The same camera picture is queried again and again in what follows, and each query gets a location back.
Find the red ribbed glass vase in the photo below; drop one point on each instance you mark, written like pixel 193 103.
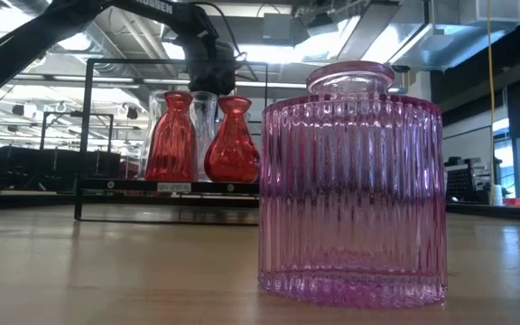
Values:
pixel 172 144

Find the red smooth bulbous vase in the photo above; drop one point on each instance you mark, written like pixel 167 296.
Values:
pixel 233 153

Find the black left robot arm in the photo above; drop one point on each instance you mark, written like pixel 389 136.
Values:
pixel 25 49

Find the red background vase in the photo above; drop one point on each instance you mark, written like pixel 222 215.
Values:
pixel 129 170

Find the black background workbench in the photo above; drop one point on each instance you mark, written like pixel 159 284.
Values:
pixel 61 169

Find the pink ribbed glass jar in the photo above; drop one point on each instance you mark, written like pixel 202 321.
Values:
pixel 352 189

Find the black pegboard rack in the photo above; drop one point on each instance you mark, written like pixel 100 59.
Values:
pixel 461 182

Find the white cup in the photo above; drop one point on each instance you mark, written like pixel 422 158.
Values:
pixel 498 195

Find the red box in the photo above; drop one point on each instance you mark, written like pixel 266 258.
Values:
pixel 517 202

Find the black background rig frame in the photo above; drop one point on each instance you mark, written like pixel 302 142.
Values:
pixel 77 114

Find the black aluminium table frame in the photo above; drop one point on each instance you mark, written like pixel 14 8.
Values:
pixel 16 200

